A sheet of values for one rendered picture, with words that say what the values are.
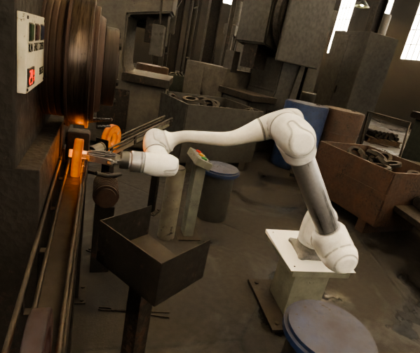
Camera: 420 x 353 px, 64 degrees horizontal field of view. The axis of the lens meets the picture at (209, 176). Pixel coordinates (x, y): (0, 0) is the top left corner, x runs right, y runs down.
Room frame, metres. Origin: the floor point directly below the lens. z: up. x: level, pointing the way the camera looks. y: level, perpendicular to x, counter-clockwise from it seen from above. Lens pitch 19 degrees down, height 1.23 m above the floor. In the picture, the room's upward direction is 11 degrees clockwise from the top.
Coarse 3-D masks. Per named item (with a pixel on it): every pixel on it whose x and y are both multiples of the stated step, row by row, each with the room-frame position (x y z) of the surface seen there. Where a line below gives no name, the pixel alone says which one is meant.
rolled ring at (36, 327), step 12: (36, 312) 0.45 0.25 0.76; (48, 312) 0.46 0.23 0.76; (36, 324) 0.42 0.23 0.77; (48, 324) 0.45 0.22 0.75; (24, 336) 0.40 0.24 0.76; (36, 336) 0.41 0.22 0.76; (48, 336) 0.49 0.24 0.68; (24, 348) 0.39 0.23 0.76; (36, 348) 0.39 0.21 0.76; (48, 348) 0.48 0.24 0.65
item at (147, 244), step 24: (120, 216) 0.93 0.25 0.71; (144, 216) 1.01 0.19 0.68; (120, 240) 0.82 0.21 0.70; (144, 240) 0.99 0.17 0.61; (120, 264) 0.81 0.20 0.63; (144, 264) 0.75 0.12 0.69; (168, 264) 0.75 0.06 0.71; (192, 264) 0.83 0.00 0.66; (144, 288) 0.75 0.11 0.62; (168, 288) 0.76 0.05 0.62; (144, 312) 0.88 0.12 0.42; (144, 336) 0.89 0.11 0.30
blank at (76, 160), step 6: (78, 144) 1.24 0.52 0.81; (78, 150) 1.22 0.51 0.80; (72, 156) 1.20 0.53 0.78; (78, 156) 1.21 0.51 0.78; (72, 162) 1.20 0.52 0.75; (78, 162) 1.20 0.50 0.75; (72, 168) 1.20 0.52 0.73; (78, 168) 1.21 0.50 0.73; (72, 174) 1.22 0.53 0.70; (78, 174) 1.22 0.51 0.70
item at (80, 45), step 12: (84, 0) 1.18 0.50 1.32; (96, 0) 1.27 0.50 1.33; (72, 12) 1.11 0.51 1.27; (84, 12) 1.13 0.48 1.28; (72, 24) 1.09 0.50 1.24; (84, 24) 1.10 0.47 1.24; (72, 36) 1.07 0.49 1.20; (84, 36) 1.09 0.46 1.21; (72, 48) 1.06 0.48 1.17; (84, 48) 1.07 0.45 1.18; (72, 60) 1.06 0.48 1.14; (84, 60) 1.07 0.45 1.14; (72, 72) 1.06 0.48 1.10; (84, 72) 1.07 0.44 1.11; (72, 84) 1.06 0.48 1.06; (84, 84) 1.07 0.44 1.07; (72, 96) 1.08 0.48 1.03; (84, 96) 1.09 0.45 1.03; (72, 108) 1.10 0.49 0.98; (84, 108) 1.10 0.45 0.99; (72, 120) 1.16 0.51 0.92; (84, 120) 1.14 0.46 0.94
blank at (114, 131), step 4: (112, 124) 1.79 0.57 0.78; (108, 128) 1.73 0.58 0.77; (112, 128) 1.75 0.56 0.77; (116, 128) 1.79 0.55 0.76; (104, 132) 1.72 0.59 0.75; (108, 132) 1.71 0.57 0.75; (112, 132) 1.75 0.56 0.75; (116, 132) 1.80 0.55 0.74; (120, 132) 1.83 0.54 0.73; (104, 136) 1.71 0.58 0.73; (108, 136) 1.71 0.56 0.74; (112, 136) 1.81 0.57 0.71; (116, 136) 1.80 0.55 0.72; (120, 136) 1.84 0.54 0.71; (108, 140) 1.72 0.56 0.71; (112, 140) 1.81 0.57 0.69; (116, 140) 1.81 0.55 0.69; (120, 140) 1.84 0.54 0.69; (112, 144) 1.78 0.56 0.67
